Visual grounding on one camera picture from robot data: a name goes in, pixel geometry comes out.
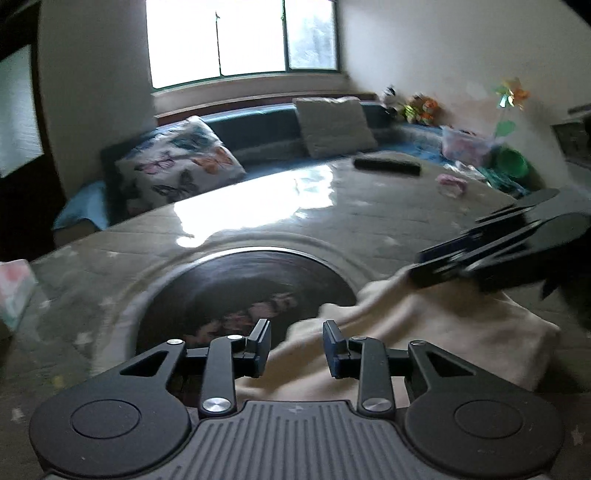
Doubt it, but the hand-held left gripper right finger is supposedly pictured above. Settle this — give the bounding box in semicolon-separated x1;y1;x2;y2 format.
322;320;476;416

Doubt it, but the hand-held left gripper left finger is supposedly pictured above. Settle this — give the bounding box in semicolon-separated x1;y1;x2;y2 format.
117;318;272;418

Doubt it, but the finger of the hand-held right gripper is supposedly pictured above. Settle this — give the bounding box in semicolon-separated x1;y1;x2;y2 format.
409;220;542;290
417;196;537;265

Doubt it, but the cream cloth garment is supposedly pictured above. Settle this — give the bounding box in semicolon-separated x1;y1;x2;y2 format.
235;272;561;403

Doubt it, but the round black inset cooktop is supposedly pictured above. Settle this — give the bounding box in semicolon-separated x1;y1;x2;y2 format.
92;231;370;380

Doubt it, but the small pink toy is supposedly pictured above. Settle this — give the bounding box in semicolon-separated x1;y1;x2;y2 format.
436;173;467;199

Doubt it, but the green plastic basin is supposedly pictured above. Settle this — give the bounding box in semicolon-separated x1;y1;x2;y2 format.
491;147;532;179

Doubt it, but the black remote control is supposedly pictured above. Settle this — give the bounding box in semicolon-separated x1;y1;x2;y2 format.
353;156;422;176

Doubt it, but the clear plastic storage box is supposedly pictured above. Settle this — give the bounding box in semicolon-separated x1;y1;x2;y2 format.
441;126;493;168

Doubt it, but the colourful toy pinwheel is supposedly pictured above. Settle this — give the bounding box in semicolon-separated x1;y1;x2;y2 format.
489;76;532;139

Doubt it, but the plain grey pillow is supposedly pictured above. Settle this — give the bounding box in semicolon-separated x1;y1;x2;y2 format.
292;97;379;159

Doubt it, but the butterfly print pillow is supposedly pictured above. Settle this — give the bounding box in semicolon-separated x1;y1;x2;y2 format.
113;115;247;217

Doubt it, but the dark teal sofa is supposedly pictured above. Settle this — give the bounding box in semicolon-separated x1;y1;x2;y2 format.
53;99;532;232

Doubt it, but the light blue sofa blanket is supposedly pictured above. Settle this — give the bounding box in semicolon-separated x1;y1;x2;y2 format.
52;181;110;232

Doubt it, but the wooden window ledge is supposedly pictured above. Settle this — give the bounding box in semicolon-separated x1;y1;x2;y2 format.
154;91;377;121

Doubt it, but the tissue box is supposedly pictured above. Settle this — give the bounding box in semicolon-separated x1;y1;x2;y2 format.
0;259;38;331

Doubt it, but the dark wooden door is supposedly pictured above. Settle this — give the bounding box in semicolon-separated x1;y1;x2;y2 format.
0;0;70;265

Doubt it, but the green framed window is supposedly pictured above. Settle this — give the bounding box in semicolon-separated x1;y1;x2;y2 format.
145;0;341;90

